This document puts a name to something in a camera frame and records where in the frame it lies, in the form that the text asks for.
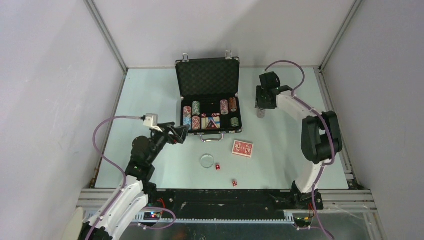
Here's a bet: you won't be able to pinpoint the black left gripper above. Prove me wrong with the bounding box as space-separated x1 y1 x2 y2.
146 122 190 164

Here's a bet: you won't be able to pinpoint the red poker chip stack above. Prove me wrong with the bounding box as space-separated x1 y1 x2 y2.
191 116 201 131

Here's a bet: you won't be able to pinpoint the small red white stack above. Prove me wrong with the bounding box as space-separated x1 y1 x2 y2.
182 106 192 118

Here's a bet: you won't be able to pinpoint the green poker chip stack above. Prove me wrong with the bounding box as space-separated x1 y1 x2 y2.
191 101 200 116

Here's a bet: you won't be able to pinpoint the small green chip stack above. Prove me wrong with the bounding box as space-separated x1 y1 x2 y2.
230 117 240 128

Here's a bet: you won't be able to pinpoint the black aluminium poker case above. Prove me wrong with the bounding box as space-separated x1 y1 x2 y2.
175 50 243 143

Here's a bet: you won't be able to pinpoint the red playing card deck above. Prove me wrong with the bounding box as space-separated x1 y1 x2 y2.
231 140 254 158

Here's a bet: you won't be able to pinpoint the blue brown chip stack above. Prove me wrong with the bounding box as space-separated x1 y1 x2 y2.
256 108 266 119

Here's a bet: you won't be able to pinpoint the orange black chip stack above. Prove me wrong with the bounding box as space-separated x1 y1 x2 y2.
228 97 238 113

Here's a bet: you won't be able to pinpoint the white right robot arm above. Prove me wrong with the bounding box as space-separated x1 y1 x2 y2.
255 72 343 210

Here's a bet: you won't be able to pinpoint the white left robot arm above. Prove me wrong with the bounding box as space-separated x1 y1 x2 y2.
78 122 190 240

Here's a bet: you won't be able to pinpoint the blue poker chip stack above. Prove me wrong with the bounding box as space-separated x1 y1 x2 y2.
182 116 192 130

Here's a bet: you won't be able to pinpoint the blue card deck in case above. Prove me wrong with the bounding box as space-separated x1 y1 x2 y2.
201 116 221 130

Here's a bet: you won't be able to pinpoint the red dice in case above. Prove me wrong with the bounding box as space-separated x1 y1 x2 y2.
200 112 221 118

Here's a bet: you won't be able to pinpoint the black all in triangle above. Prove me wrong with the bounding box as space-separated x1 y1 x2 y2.
205 118 220 130

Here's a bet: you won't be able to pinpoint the clear round dealer button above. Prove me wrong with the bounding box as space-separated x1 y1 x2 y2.
199 154 215 169

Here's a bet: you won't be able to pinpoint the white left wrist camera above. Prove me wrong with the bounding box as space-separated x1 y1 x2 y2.
141 113 163 133

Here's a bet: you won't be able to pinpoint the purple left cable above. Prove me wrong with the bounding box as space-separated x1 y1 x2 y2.
84 115 177 240

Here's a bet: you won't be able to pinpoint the purple cable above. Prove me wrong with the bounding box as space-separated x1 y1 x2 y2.
264 60 337 239
84 115 177 240

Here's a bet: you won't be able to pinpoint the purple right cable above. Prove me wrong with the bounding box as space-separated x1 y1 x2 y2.
264 60 337 239

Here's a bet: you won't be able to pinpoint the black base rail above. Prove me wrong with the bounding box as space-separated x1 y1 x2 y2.
148 189 324 221

